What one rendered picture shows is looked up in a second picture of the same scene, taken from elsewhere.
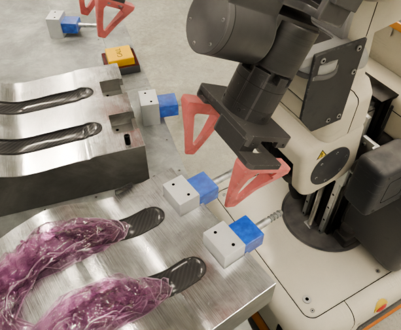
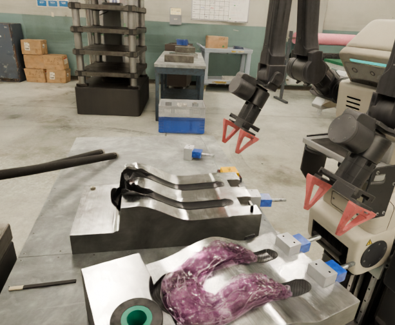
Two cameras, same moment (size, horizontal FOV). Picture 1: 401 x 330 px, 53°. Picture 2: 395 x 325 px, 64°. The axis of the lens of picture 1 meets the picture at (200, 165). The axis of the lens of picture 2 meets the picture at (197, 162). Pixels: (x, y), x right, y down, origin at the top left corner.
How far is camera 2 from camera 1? 0.32 m
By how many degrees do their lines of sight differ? 23
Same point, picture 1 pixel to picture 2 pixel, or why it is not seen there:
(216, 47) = (348, 139)
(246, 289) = (340, 301)
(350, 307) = not seen: outside the picture
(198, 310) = (311, 307)
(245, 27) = (362, 132)
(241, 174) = (352, 209)
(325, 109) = (375, 205)
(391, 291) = not seen: outside the picture
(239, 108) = (347, 177)
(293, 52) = (379, 149)
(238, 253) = (332, 278)
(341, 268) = not seen: outside the picture
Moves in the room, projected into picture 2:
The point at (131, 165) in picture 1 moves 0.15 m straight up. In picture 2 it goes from (250, 226) to (257, 178)
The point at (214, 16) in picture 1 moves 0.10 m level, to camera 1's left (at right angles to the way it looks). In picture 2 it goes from (347, 126) to (290, 121)
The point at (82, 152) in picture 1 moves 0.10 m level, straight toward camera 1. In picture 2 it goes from (224, 213) to (237, 235)
